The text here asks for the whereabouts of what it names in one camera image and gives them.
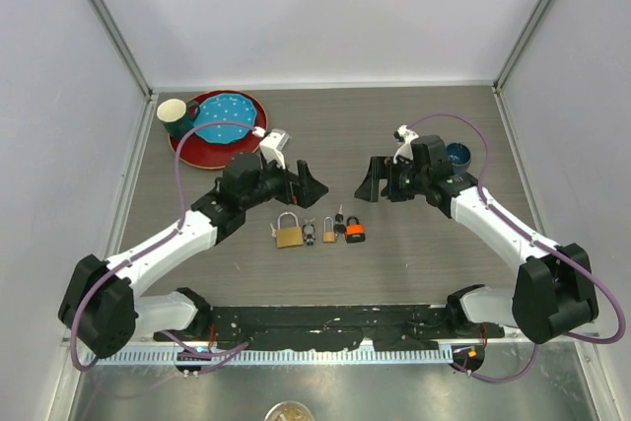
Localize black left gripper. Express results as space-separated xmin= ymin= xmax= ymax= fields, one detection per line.
xmin=241 ymin=152 xmax=326 ymax=210

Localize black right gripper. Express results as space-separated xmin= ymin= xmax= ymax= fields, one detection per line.
xmin=356 ymin=156 xmax=430 ymax=202

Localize keys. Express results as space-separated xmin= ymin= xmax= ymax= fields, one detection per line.
xmin=302 ymin=219 xmax=316 ymax=246

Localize large brass padlock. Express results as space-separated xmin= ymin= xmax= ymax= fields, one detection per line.
xmin=270 ymin=211 xmax=304 ymax=249

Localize small brass long-shackle padlock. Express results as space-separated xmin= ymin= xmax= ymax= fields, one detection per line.
xmin=322 ymin=216 xmax=337 ymax=244

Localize orange black padlock with keys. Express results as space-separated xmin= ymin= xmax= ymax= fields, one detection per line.
xmin=333 ymin=204 xmax=366 ymax=244

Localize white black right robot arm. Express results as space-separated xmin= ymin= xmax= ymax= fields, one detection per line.
xmin=355 ymin=131 xmax=598 ymax=344

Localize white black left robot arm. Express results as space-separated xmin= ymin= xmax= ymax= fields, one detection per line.
xmin=58 ymin=153 xmax=328 ymax=359

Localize dark blue cup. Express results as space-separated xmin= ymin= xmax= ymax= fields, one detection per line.
xmin=446 ymin=142 xmax=471 ymax=175

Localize blue dotted plate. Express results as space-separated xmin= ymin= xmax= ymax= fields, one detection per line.
xmin=193 ymin=93 xmax=258 ymax=145

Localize dark green mug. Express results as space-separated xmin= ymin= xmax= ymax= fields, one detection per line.
xmin=157 ymin=99 xmax=200 ymax=140

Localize round metal object bottom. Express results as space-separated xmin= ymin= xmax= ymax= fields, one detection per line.
xmin=264 ymin=400 xmax=315 ymax=421

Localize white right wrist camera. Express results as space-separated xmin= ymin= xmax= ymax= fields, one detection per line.
xmin=392 ymin=124 xmax=419 ymax=165

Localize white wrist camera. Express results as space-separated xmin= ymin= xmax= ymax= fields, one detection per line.
xmin=392 ymin=124 xmax=419 ymax=165
xmin=252 ymin=126 xmax=291 ymax=170

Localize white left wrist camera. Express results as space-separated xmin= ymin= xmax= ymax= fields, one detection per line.
xmin=252 ymin=126 xmax=291 ymax=170

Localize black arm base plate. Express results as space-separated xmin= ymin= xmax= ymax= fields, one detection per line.
xmin=173 ymin=305 xmax=505 ymax=352

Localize aluminium frame rail front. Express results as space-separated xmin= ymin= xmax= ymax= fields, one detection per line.
xmin=61 ymin=305 xmax=601 ymax=347

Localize slotted blue-white cable duct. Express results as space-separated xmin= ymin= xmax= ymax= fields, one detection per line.
xmin=99 ymin=344 xmax=453 ymax=367

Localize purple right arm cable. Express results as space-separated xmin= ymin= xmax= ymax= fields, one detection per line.
xmin=406 ymin=112 xmax=623 ymax=383

